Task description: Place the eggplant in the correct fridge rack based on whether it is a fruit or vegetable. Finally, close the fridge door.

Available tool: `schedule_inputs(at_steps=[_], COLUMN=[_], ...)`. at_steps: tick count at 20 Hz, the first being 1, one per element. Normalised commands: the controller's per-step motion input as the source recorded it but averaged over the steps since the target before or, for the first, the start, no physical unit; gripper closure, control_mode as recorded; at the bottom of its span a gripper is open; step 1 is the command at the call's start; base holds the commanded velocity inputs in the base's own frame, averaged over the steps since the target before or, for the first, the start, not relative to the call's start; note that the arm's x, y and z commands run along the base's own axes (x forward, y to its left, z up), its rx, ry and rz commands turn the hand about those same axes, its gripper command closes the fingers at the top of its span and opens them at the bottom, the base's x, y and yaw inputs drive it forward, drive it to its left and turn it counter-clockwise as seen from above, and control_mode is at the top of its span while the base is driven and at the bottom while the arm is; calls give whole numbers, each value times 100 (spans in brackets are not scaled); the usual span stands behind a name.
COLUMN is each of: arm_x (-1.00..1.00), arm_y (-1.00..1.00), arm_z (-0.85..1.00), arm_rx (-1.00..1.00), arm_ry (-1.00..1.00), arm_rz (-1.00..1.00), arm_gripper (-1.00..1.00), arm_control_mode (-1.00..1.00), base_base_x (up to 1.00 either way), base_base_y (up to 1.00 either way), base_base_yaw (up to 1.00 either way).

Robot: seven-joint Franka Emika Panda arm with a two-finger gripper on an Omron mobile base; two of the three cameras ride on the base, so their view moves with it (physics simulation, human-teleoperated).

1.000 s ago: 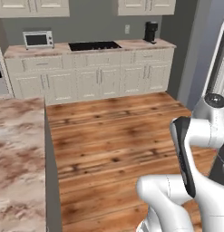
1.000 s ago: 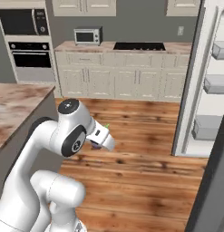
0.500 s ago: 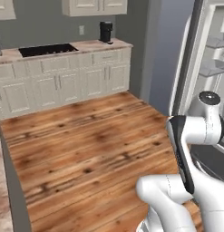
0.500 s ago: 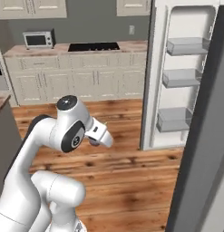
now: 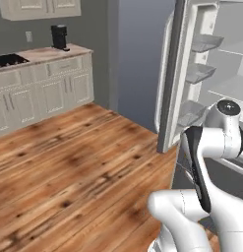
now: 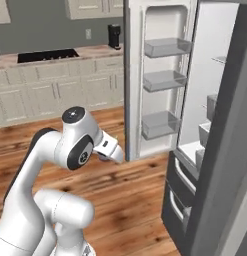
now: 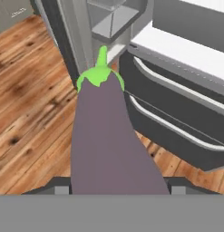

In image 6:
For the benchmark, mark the white wall socket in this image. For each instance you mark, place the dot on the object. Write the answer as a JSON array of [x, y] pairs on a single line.
[[88, 34]]

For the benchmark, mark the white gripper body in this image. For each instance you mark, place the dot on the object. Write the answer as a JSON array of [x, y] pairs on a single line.
[[117, 154]]

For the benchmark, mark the dark grey freezer drawer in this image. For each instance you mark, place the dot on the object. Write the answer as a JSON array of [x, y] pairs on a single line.
[[176, 180], [168, 213]]

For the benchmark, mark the cream base cupboard run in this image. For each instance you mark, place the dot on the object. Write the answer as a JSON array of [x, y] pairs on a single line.
[[45, 93]]

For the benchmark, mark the black sink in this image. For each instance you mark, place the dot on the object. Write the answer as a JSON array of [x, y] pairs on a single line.
[[46, 56]]

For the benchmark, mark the black coffee machine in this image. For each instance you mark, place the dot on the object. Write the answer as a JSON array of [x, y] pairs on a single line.
[[114, 36]]

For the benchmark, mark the clear grey door bin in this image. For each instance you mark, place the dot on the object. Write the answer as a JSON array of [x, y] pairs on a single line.
[[158, 126], [165, 48], [163, 81]]

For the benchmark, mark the cream wall cupboard run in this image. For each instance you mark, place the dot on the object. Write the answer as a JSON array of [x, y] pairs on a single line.
[[91, 8]]

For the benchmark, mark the open fridge door white inside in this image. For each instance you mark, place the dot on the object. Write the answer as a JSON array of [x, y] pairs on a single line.
[[134, 66]]

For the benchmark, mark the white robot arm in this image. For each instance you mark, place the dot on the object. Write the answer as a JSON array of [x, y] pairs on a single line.
[[26, 200]]

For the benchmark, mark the grey fridge crisper box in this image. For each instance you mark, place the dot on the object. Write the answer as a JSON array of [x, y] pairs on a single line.
[[199, 158], [211, 106], [204, 134]]

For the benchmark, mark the glass fridge shelf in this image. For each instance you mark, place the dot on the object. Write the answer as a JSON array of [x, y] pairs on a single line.
[[220, 59]]

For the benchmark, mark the grey fridge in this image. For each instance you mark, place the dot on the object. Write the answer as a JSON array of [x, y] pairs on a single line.
[[216, 36]]

